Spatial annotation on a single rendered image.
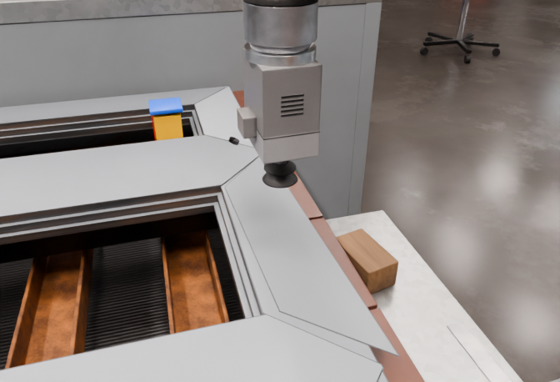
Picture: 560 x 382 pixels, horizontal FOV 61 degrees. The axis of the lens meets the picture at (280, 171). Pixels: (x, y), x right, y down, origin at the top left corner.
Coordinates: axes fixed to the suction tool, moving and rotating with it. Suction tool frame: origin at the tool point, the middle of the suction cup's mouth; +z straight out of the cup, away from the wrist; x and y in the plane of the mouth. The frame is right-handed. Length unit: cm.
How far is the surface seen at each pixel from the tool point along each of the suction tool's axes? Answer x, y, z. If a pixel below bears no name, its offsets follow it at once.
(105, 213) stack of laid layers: -21.8, -13.3, 9.4
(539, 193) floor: 161, -98, 93
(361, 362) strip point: 1.3, 21.3, 7.8
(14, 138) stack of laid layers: -39, -47, 11
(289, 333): -4.0, 16.1, 7.9
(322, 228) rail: 6.8, -2.1, 10.4
